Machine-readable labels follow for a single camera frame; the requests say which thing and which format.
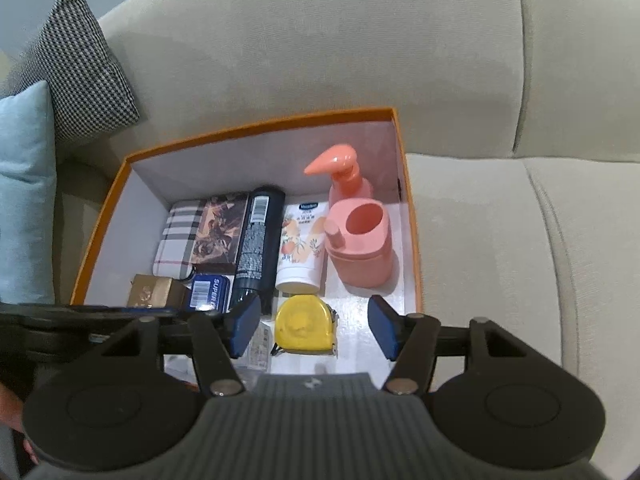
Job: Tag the beige sofa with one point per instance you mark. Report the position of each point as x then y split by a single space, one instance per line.
350 50

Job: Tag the orange cardboard box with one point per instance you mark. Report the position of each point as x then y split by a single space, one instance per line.
395 240

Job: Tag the dark blue spray can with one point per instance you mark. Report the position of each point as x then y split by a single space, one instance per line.
257 240

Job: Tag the clear labelled packet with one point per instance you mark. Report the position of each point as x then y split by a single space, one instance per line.
259 347

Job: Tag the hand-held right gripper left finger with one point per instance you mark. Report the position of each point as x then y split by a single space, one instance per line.
245 326

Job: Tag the small brown box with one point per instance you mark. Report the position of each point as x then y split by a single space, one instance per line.
155 291

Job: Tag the yellow tape measure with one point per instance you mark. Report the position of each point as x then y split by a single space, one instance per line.
302 327

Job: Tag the pink pump bottle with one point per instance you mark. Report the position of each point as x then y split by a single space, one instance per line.
345 180

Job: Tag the person's left hand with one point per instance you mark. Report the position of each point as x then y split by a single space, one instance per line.
15 420

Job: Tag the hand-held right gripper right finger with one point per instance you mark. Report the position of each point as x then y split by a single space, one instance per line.
385 331

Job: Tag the white lotion tube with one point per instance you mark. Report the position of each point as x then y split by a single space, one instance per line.
300 250

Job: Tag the brown picture box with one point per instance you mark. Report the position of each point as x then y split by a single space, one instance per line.
220 230

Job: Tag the houndstooth pillow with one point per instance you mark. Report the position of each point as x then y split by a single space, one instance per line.
80 70

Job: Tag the blue tin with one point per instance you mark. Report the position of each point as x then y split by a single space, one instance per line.
210 292

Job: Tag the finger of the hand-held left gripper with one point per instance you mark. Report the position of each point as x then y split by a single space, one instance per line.
120 311
75 332

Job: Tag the plaid case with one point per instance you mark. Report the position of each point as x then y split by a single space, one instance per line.
175 240

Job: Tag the light blue pillow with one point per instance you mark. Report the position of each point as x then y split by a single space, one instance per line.
25 200

